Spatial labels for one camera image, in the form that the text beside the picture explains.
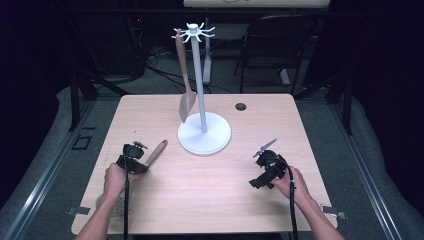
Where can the black frame leg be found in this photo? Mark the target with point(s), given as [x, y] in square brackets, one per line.
[348, 106]
[74, 100]

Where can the metal table bracket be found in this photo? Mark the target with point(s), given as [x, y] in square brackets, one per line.
[333, 211]
[78, 210]

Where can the black folding chair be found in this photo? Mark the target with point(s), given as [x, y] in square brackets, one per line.
[276, 43]

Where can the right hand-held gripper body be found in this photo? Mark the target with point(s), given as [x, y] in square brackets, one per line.
[271, 163]

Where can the person's left hand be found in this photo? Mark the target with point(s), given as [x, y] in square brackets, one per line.
[118, 181]

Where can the person's right hand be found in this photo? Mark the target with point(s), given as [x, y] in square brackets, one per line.
[293, 186]

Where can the aluminium floor rail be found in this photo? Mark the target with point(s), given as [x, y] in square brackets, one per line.
[43, 180]
[366, 180]

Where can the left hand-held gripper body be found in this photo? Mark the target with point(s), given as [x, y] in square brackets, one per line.
[131, 155]

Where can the white utensil rack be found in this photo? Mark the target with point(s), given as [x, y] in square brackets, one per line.
[213, 140]

